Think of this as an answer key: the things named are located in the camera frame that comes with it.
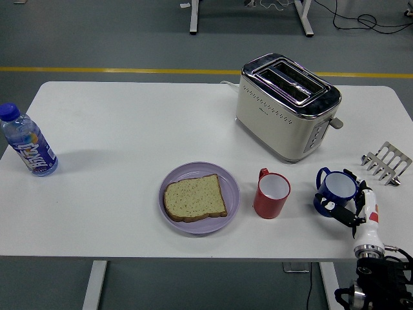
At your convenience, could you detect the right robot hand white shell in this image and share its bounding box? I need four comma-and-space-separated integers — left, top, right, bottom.
314, 168, 385, 250

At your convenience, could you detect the blue enamel mug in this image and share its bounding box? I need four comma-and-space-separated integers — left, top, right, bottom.
313, 167, 359, 217

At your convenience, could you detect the slice of bread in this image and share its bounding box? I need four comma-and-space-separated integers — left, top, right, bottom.
163, 174, 228, 223

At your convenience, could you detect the white background desk leg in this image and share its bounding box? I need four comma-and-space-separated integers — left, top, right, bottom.
189, 0, 200, 36
294, 0, 314, 37

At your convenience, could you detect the white table leg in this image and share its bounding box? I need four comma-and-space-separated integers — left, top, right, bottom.
319, 262, 345, 310
81, 260, 108, 310

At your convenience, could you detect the metal toast rack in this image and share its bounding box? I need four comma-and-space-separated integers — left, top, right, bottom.
360, 141, 412, 187

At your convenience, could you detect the grey box under table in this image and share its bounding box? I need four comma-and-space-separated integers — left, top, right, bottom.
283, 262, 310, 274

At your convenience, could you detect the red enamel mug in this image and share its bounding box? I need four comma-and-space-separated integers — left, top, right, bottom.
253, 167, 292, 220

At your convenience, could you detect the cream and chrome toaster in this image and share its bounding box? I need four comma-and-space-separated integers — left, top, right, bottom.
235, 53, 344, 163

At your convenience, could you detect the lilac plate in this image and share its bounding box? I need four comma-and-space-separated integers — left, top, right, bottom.
158, 161, 241, 235

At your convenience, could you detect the blue-capped drink bottle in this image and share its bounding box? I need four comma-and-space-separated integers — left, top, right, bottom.
0, 102, 59, 178

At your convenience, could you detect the black cable under table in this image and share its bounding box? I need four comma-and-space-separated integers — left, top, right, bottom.
305, 262, 314, 310

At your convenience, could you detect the black floor cable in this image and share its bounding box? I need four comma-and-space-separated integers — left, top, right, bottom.
314, 0, 413, 34

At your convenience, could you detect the white floor cable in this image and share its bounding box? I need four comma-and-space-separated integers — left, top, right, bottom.
257, 0, 293, 10

